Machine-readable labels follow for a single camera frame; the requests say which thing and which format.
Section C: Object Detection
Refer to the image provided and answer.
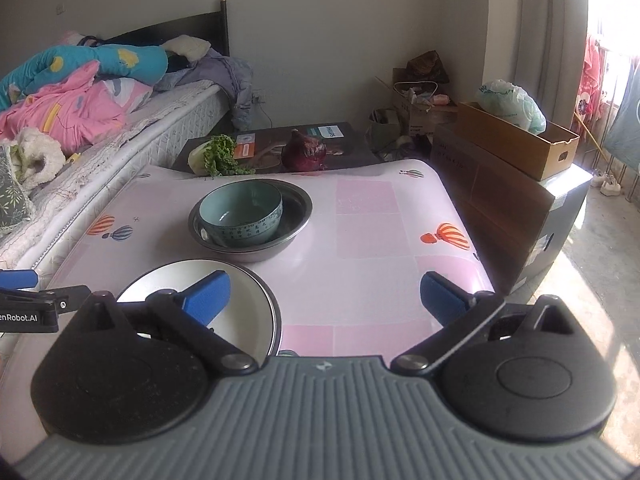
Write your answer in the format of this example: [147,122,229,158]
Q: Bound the black bed headboard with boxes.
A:
[97,0,231,58]

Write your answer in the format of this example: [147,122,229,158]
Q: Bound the pink blanket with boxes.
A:
[0,60,153,154]

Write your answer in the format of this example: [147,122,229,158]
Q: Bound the bed with white mattress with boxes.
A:
[0,82,236,281]

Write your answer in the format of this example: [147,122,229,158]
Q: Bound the white ceramic plate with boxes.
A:
[116,259,276,356]

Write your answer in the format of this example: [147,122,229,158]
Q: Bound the grey crumpled cloth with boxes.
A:
[155,50,256,131]

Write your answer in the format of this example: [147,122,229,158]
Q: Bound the blue hanging cloth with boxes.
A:
[602,55,640,171]

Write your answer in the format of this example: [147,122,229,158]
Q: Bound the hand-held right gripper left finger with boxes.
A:
[82,270,258,377]

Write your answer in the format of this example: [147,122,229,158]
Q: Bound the large dark carton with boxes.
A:
[431,125,593,296]

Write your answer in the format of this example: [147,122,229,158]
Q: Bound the pink and blue bedding pile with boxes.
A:
[0,44,168,111]

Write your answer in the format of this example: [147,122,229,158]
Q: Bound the pale green plastic bag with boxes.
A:
[475,79,547,135]

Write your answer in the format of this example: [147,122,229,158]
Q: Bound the green paper bag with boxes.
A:
[369,108,401,148]

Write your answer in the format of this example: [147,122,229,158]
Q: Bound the brown snack bag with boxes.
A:
[405,50,451,85]

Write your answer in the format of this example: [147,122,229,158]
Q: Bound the red onion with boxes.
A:
[281,129,328,172]

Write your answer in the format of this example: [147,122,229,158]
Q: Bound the napa cabbage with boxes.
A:
[188,134,256,177]

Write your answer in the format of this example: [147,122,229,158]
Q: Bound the grey curtain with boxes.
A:
[482,0,591,126]

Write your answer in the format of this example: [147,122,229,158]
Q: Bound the teal ceramic bowl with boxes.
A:
[199,181,284,248]

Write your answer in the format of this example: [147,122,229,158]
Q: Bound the red hanging clothing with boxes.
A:
[575,35,608,121]

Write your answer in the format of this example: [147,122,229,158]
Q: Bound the long open cardboard box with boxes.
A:
[456,101,581,182]

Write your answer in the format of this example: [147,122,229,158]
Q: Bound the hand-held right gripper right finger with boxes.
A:
[390,271,576,376]

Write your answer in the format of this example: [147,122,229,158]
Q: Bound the small cardboard box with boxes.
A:
[392,67,458,137]

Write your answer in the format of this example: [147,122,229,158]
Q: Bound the cream cloth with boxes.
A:
[162,35,211,61]

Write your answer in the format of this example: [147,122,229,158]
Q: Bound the white shoes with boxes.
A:
[590,172,623,197]

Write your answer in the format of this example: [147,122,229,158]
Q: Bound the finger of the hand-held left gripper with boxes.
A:
[0,270,39,291]
[0,285,92,313]

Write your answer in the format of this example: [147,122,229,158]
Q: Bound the yellow stick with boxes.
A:
[572,110,613,163]

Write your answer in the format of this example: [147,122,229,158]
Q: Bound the white fleece cloth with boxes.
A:
[10,127,66,188]

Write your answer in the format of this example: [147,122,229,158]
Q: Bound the pink printed tablecloth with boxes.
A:
[0,159,496,461]

